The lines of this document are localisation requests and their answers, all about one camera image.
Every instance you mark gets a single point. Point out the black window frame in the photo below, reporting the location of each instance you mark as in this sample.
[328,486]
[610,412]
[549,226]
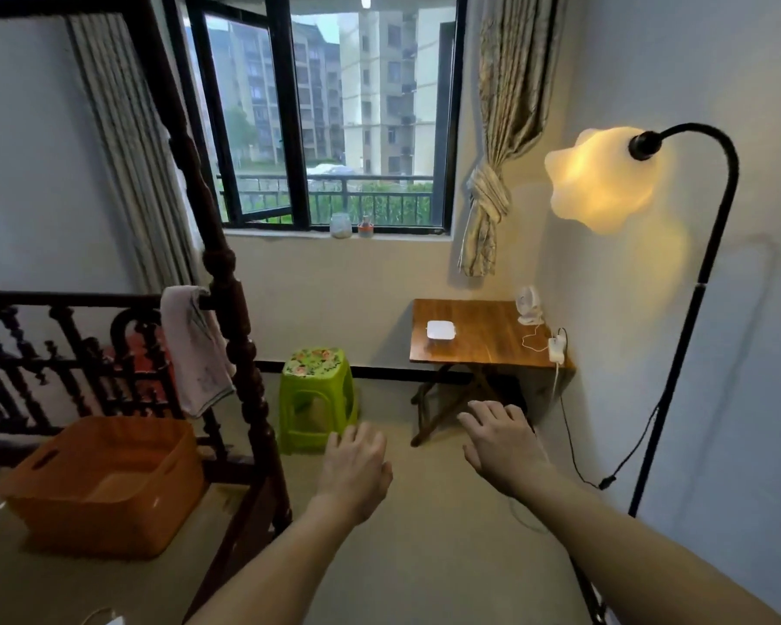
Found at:
[280,91]

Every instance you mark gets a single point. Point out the person's right hand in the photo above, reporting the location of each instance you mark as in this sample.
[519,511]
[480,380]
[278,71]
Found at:
[504,452]

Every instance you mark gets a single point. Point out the brown wooden folding table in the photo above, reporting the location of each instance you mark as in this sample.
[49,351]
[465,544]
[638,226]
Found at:
[481,344]

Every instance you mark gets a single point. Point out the small white desk fan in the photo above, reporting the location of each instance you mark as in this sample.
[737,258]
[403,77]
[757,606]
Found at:
[528,305]

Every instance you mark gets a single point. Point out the striped grey curtain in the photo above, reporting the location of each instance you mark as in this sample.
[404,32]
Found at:
[130,156]

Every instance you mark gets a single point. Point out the white wavy lamp shade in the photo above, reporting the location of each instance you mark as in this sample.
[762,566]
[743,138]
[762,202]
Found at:
[599,178]

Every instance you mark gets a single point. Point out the orange plastic basket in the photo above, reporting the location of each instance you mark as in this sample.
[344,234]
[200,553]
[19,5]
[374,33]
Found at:
[104,478]

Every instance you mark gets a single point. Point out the green floral plastic stool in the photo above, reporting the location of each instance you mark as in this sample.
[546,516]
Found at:
[312,390]

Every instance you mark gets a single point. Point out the dark carved wooden bed frame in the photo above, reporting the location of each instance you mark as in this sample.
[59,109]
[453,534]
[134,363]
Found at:
[224,286]

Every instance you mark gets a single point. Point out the white power adapter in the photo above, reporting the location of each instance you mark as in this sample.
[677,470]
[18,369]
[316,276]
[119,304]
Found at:
[556,350]

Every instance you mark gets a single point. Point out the grey apartment buildings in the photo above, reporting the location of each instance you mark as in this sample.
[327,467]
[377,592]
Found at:
[377,91]

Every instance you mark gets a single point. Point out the white hanging towel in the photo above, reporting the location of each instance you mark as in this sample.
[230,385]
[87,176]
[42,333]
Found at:
[195,344]

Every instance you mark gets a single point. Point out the person's left thumb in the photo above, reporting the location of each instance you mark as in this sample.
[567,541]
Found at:
[386,476]

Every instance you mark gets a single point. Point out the person's left hand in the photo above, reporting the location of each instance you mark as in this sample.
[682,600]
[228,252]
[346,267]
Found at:
[355,471]

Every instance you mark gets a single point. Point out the clear glass jar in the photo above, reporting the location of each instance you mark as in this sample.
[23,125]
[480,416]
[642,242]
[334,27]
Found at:
[340,226]

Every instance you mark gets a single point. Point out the dark wooden chair red seat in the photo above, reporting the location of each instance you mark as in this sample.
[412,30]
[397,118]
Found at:
[144,361]

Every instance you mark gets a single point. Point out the person's left forearm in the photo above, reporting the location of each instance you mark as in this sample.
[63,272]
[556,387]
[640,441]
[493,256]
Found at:
[280,566]

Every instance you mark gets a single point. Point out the person's right forearm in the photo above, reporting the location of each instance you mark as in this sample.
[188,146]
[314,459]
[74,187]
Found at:
[625,553]

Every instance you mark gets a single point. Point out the beige patterned tied curtain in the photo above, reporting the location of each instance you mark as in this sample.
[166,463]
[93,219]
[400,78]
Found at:
[504,91]

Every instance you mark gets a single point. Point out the black balcony railing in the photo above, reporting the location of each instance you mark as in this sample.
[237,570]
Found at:
[364,201]

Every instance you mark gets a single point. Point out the black floor lamp stand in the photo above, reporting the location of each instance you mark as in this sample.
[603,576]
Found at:
[713,253]

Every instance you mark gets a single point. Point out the person's right thumb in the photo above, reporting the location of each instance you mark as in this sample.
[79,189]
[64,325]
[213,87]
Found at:
[472,458]

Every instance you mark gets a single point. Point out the small orange bottle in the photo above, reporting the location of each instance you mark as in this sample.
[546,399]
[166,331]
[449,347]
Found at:
[365,227]

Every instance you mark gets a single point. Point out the small white square box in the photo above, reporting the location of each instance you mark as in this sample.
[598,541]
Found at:
[441,330]

